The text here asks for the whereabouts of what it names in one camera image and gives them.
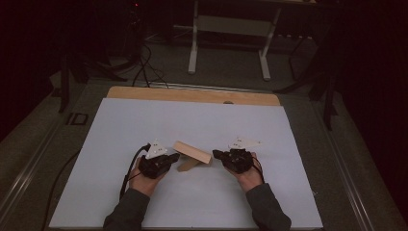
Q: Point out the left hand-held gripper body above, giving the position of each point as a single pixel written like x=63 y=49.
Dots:
x=155 y=165

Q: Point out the person's right hand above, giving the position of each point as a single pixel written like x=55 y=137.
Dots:
x=250 y=179

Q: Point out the person's left hand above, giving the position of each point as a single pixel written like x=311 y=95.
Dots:
x=142 y=184

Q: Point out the black metal stand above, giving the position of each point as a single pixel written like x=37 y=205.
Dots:
x=65 y=83
x=328 y=96

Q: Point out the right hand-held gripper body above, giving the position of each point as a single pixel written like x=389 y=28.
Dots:
x=239 y=160

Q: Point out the black floor socket box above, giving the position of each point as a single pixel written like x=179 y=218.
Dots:
x=77 y=119

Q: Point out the white table mat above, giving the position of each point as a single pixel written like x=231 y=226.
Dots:
x=192 y=122

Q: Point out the white metal desk frame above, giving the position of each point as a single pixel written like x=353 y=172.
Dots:
x=231 y=25

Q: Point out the metal floor rail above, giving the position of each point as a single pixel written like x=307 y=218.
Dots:
x=25 y=173
x=208 y=86
x=346 y=166

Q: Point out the dark equipment with red light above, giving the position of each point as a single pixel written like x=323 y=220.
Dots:
x=133 y=29

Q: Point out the wooden photo frame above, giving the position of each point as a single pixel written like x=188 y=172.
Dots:
x=192 y=153

